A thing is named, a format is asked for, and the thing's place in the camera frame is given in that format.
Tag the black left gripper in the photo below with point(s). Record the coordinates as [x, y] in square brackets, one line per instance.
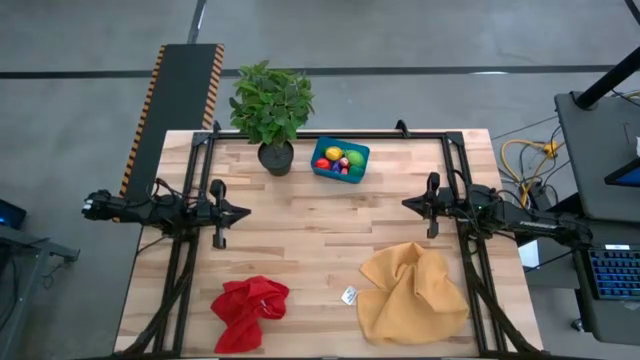
[218, 215]

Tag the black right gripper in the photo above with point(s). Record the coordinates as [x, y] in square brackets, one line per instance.
[442, 202]

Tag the light green toy lime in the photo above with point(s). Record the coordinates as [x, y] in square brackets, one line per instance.
[355, 158]

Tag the yellow toy lemon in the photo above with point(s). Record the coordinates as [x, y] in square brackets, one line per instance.
[333, 153]

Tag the red toy tomato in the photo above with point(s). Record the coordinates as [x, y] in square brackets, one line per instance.
[322, 163]

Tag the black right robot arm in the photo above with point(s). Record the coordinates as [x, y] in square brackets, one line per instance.
[525, 222]

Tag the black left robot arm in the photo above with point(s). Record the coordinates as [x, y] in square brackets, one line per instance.
[140, 210]

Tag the blue plastic tupperware container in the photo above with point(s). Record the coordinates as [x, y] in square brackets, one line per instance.
[316, 150]

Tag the yellow waffle cloth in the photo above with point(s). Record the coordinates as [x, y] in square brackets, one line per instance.
[410, 295]

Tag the red cloth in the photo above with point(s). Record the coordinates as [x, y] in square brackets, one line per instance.
[245, 310]

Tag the white paper label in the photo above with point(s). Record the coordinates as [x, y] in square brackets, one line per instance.
[349, 295]

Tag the green potted plant black pot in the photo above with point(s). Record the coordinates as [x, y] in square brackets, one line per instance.
[272, 105]

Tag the white paper sheet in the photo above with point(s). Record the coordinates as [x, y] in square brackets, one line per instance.
[529, 255]

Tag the black mat orange striped edges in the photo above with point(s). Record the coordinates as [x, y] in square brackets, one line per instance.
[180, 90]

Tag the black diagonal beam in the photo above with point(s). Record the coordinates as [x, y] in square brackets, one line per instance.
[562, 204]

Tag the grey side table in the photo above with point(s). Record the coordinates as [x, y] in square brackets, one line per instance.
[582, 315]
[595, 150]

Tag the grey metal stand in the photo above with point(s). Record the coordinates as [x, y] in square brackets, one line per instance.
[30, 242]

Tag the backlit computer keyboard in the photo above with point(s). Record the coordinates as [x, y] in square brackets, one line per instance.
[617, 272]

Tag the blue screen tablet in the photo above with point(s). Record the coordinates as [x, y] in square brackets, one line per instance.
[627, 175]

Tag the dark laptop blue screen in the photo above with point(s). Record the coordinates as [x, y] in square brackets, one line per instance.
[11, 214]

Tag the black diagonal pole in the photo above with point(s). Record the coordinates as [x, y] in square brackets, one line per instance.
[607, 77]

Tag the black aluminium table frame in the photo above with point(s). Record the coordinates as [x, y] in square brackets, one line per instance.
[325, 135]

